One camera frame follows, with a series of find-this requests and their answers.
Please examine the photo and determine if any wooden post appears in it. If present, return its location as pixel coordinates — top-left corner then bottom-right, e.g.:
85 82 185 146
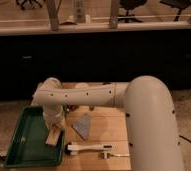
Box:
109 0 120 29
45 0 59 31

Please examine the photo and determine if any brown pinecone object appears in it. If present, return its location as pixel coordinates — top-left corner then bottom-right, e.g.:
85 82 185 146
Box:
67 105 79 111

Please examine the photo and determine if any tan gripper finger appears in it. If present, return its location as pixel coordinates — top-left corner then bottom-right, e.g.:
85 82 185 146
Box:
46 127 61 146

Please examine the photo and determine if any wooden post left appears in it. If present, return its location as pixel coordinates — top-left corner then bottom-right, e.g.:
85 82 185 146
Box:
45 0 59 31

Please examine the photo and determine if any black office chair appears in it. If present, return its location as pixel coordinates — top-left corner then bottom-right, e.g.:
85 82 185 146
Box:
118 0 147 23

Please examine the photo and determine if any small metal fork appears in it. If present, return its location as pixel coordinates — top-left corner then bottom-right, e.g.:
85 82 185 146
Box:
101 152 130 159

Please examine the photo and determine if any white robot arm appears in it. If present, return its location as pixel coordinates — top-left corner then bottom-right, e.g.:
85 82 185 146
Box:
33 76 185 171

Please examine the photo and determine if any wooden post middle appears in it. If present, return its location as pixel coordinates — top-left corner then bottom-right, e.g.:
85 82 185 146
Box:
109 0 120 29

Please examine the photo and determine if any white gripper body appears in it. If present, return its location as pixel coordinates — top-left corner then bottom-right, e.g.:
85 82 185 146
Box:
43 105 66 129

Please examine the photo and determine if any white handled brush tool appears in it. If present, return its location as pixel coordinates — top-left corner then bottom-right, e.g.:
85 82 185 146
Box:
65 142 113 156

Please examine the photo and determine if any green plastic tray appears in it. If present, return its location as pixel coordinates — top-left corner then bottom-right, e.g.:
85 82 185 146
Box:
4 106 65 168

